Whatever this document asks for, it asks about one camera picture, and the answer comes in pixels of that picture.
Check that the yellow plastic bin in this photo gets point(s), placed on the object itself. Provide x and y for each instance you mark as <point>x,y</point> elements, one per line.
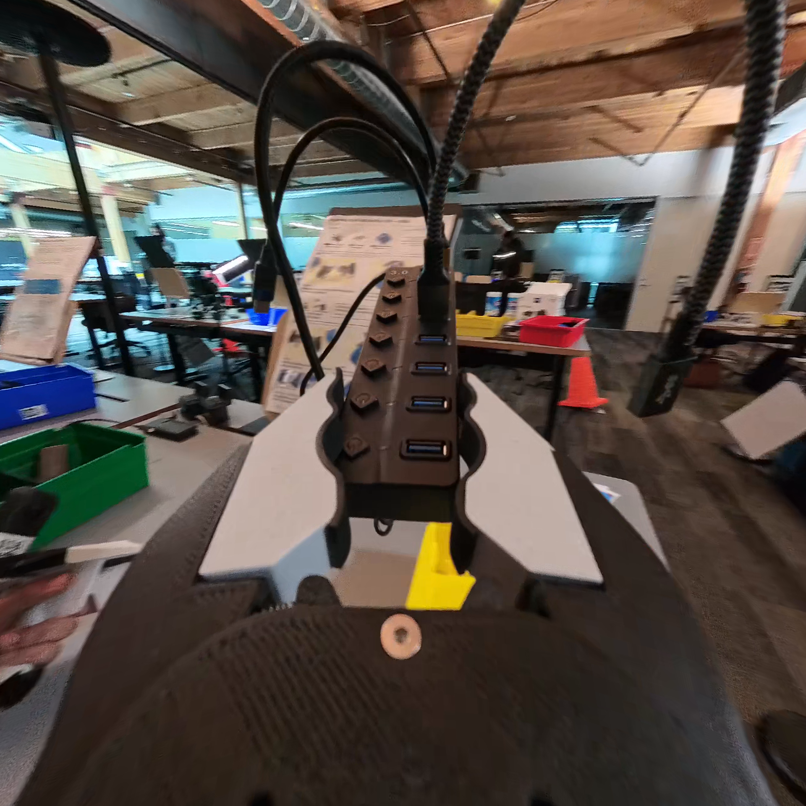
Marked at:
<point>441,585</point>

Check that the cardboard sign board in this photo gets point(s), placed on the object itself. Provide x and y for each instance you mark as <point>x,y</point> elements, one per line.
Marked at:
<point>44,296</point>

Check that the red plastic bin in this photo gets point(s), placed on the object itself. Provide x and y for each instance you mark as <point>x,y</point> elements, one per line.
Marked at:
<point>548,332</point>

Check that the blue plastic bin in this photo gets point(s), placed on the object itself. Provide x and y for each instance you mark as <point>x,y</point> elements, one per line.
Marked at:
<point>44,396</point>

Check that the black pole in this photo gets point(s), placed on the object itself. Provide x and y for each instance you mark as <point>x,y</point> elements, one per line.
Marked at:
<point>50,31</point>

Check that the wooden work table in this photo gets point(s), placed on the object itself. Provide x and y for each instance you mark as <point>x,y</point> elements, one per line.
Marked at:
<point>504,345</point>

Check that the black battery charger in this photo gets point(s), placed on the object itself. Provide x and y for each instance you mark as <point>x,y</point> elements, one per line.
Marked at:
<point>194,403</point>
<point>219,410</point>

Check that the white box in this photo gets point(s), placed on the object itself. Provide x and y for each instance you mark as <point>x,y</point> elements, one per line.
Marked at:
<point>548,299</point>

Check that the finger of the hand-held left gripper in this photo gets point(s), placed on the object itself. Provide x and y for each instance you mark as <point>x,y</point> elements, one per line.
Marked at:
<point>104,552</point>

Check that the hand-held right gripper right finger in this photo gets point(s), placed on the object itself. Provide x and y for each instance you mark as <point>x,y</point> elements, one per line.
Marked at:
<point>529,504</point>

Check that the grey panel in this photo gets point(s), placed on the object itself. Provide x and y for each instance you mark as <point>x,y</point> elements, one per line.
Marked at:
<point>765,419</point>

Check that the small yellow bin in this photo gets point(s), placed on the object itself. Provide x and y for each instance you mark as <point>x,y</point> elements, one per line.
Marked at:
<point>478,326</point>

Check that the person's left hand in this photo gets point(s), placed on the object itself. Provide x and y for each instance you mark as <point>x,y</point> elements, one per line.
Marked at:
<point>31,629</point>

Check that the orange traffic cone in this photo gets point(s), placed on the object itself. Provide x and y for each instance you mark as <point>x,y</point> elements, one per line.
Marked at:
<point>582,387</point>

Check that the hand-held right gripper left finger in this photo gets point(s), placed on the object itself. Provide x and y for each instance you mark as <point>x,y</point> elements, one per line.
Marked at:
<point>277,497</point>

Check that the black USB hub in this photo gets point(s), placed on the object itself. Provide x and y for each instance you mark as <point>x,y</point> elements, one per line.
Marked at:
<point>390,428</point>

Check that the green plastic bin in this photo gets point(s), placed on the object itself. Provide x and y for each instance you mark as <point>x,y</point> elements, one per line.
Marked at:
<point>101,478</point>

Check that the flat black device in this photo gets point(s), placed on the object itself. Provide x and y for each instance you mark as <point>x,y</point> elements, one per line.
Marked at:
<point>173,430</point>

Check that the white stand with instruction board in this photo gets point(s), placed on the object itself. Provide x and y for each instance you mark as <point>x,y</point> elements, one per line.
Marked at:
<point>352,252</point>

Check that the brown cardboard roll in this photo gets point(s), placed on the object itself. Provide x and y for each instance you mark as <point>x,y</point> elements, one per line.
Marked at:
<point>55,463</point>

